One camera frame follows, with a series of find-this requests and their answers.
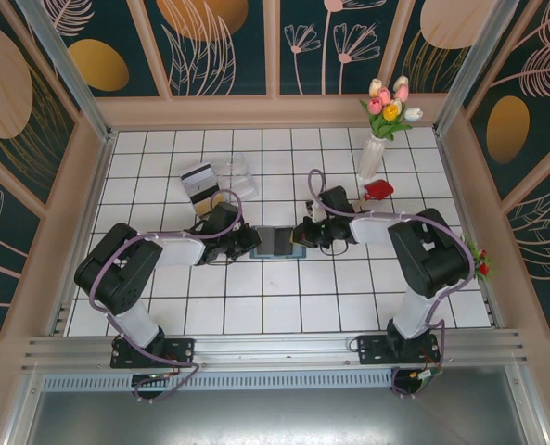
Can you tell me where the dark grey credit card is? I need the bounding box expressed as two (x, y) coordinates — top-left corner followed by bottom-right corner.
(257, 227), (276, 255)

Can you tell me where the black credit card gold chip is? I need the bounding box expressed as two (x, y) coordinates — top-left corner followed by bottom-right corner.
(274, 226), (295, 255)

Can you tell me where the blue card holder wallet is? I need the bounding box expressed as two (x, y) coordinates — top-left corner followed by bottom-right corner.
(250, 225), (307, 260)

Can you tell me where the gold magnetic-stripe card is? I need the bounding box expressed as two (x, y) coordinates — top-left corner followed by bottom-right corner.
(191, 187), (224, 219)

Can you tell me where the clear acrylic holder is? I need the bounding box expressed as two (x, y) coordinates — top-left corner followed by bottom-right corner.
(211, 154), (260, 203)

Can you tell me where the silver magnetic-stripe card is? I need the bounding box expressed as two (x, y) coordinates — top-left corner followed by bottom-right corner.
(179, 161), (220, 198)

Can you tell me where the red toy shovel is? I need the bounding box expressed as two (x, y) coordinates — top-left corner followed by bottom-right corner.
(353, 179), (395, 208)

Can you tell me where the white ribbed vase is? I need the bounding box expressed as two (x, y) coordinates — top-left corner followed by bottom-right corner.
(357, 133), (387, 180)

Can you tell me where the artificial tulip bouquet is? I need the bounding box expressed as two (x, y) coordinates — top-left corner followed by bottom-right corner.
(358, 75), (424, 140)

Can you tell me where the small red flower plant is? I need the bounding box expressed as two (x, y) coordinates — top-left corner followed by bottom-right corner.
(459, 234), (494, 282)

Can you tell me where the grey metal panel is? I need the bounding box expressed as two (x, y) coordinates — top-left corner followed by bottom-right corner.
(5, 365), (549, 445)

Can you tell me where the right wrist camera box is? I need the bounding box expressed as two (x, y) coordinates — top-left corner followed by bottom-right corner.
(304, 199), (327, 224)

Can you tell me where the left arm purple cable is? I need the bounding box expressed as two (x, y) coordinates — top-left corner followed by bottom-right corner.
(90, 188), (204, 402)

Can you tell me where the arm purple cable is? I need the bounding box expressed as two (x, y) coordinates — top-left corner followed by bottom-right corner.
(90, 188), (204, 402)
(306, 168), (474, 400)

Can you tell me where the aluminium mounting rail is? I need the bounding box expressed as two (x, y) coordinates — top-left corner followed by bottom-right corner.
(21, 328), (533, 372)

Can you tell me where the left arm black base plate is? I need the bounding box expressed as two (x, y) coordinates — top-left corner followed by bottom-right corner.
(110, 337), (197, 370)

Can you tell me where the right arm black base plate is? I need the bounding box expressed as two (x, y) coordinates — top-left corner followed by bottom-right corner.
(356, 334), (442, 367)

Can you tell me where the perforated grey cable duct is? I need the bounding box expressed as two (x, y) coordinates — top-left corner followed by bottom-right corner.
(40, 373), (396, 391)

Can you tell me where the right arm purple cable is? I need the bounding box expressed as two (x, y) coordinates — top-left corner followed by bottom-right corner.
(306, 168), (474, 400)

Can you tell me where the aluminium frame post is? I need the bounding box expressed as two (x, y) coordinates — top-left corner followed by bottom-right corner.
(17, 0), (118, 143)
(434, 0), (517, 135)

